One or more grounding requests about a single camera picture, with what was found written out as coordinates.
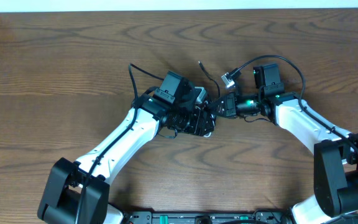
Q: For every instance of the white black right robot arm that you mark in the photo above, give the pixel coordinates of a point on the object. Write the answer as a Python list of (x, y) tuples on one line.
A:
[(335, 152)]

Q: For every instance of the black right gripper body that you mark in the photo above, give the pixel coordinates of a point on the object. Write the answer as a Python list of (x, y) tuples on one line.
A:
[(243, 104)]

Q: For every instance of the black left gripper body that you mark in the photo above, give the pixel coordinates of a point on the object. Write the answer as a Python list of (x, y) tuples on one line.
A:
[(196, 125)]

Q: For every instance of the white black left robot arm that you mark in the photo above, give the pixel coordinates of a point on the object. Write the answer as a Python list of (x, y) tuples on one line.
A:
[(78, 192)]

